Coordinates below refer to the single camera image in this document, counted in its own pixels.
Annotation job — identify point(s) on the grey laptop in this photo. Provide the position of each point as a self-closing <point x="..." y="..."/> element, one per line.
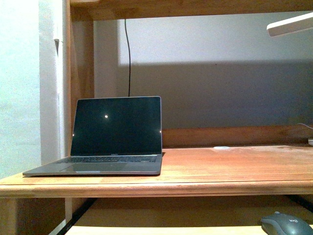
<point x="112" y="136"/>

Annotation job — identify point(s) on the grey logitech mouse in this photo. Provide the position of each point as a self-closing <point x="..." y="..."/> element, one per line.
<point x="284" y="224"/>

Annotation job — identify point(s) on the white desk lamp head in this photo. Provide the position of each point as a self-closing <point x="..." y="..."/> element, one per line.
<point x="291" y="25"/>

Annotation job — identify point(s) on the white round desk grommet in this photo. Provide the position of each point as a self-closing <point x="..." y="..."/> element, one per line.
<point x="221" y="147"/>

